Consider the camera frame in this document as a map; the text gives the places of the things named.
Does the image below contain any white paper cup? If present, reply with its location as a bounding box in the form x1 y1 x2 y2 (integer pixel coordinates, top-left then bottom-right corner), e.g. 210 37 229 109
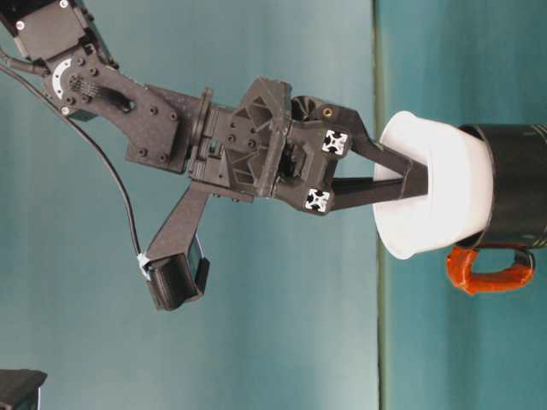
373 109 497 261

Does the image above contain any black cup holder red handle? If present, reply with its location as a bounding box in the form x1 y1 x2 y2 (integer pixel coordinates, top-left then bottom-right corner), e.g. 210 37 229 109
444 123 547 296

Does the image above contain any blue-green table cloth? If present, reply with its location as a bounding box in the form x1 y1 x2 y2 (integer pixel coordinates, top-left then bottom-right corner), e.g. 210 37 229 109
374 0 547 410

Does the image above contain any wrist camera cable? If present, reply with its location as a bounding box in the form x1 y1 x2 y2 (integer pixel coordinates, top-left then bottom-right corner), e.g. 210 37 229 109
0 50 144 264

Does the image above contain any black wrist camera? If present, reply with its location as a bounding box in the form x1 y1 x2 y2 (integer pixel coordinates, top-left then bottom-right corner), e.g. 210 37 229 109
0 369 49 410
144 183 213 312

